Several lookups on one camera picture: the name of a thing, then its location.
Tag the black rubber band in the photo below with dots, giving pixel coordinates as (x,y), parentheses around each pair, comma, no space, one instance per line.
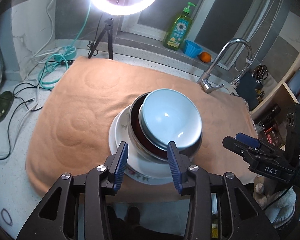
(2,215)

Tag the orange towel mat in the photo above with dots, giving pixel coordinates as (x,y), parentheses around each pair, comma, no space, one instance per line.
(77,105)

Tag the red bowl steel inside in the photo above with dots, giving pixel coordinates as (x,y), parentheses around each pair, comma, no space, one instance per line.
(135,125)

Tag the orange fruit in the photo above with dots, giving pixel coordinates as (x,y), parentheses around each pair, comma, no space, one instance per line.
(205,57)

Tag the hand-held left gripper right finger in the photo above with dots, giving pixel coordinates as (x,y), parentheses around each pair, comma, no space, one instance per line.
(174,167)

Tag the white plate large rose print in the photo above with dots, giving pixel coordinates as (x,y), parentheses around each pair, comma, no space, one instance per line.
(140,177)

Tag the large stainless steel bowl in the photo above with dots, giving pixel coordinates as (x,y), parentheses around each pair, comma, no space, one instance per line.
(140,152)

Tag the light blue ceramic bowl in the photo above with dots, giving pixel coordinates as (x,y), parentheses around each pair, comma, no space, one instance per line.
(170,115)

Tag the green dish soap bottle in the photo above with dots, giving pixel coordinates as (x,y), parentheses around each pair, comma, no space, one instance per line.
(177,35)

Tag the scissors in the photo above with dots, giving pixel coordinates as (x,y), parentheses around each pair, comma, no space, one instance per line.
(261,72)

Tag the grey blue box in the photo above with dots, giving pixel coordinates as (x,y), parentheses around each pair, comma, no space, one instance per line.
(298,77)

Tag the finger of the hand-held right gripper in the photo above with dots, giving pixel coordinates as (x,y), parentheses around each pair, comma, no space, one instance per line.
(240,148)
(247,138)

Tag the green glass ashtray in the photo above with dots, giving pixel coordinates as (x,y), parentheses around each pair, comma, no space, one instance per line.
(2,105)

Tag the dark glass bottle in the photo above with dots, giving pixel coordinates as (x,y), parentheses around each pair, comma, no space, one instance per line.
(271,116)

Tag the blue ribbed cup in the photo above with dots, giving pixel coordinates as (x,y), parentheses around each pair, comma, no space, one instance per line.
(192,50)

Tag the person's right forearm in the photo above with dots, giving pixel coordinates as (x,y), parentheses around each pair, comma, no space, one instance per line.
(282,207)

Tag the person's right hand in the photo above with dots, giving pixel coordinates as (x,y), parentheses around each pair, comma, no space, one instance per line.
(261,191)

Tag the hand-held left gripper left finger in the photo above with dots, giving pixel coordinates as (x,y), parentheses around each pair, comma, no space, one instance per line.
(121,165)

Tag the white plate grey leaf print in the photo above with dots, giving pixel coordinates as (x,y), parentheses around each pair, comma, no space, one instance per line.
(122,127)

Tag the small black power strip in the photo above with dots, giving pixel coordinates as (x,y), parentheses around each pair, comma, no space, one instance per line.
(67,63)

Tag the chrome faucet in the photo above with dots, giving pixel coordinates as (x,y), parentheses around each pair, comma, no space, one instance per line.
(215,65)

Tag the wooden shelf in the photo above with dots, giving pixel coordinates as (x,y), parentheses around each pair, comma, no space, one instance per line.
(272,97)

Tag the dark blue utensil holder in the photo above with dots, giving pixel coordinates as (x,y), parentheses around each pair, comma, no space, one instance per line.
(248,90)

